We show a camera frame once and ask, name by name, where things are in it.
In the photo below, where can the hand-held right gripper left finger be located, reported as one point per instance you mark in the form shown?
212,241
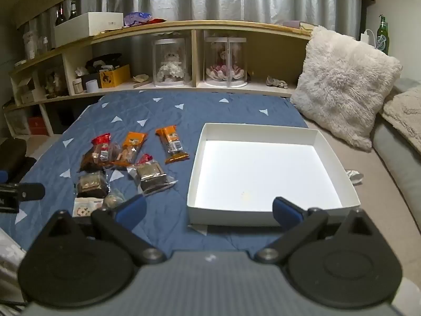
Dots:
131,212

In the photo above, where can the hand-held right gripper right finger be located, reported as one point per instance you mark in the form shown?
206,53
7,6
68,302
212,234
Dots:
286,212

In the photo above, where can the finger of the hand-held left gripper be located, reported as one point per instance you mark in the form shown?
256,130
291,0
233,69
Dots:
2,176
31,191

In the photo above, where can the red-topped clear cake packet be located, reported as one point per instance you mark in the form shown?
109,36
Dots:
149,172

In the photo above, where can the white cardboard box tray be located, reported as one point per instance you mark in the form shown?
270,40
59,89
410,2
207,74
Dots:
259,174

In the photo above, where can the white cookie packet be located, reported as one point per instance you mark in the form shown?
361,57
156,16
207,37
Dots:
84,208

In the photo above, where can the clear dark cake packet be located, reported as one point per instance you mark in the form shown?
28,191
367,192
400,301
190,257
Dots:
92,184

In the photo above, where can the brown foil snack packet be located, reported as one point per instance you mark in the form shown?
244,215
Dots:
88,163

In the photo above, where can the orange snack packet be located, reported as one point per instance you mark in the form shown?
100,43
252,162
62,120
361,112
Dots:
131,146
171,143

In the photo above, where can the red snack packet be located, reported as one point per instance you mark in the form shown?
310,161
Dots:
104,146

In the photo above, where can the white dotted cloth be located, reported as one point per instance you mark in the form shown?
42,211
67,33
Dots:
10,263

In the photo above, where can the red box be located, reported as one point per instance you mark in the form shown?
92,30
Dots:
37,125

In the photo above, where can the crumpled white paper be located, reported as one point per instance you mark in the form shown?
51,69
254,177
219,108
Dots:
354,176

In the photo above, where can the framed figure picture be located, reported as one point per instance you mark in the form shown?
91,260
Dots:
56,84

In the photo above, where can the blue quilt with white triangles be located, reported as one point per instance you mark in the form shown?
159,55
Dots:
184,115

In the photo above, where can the small glass jar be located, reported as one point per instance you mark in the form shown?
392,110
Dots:
78,86

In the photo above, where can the grey sofa cushion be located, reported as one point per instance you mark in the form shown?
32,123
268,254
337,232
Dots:
398,168

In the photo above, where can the white cup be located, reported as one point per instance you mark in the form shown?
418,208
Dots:
92,86

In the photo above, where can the black small box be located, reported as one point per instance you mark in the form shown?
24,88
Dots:
90,79

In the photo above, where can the wooden stick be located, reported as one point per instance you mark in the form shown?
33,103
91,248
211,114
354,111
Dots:
143,84

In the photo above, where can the white crumpled tissue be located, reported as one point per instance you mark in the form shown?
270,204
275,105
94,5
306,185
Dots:
80,71

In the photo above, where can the grey dried shell cluster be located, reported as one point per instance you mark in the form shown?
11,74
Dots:
276,82

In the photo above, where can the pale seashell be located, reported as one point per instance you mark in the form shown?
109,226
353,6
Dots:
140,78

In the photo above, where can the yellow cardboard box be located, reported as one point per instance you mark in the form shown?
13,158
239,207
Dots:
113,77

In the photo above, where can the fluffy white pillow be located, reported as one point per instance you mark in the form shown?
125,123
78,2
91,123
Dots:
342,82

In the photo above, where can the black hat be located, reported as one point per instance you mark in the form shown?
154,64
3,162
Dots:
105,62

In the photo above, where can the white doll display case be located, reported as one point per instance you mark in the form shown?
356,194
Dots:
171,64

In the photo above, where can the wooden shelf unit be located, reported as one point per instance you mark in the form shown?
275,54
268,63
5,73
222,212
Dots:
263,59

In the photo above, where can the beige textured pillow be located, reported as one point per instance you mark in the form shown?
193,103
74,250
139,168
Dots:
404,112

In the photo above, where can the pink doll display case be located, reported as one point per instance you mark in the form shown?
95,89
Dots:
225,64

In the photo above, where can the brown glass bottle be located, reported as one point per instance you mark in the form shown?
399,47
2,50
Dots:
60,16

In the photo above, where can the white storage box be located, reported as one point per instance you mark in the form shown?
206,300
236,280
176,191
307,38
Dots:
85,28

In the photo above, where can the dark green glass bottle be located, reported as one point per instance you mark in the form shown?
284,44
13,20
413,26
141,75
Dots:
73,10

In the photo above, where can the white charger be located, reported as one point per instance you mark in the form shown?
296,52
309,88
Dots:
364,38

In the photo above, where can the red wrapper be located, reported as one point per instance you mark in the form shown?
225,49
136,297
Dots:
156,21

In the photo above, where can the blue plastic bag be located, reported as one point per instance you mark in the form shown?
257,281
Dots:
138,19

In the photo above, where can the green beer bottle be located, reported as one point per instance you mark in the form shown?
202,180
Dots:
382,38

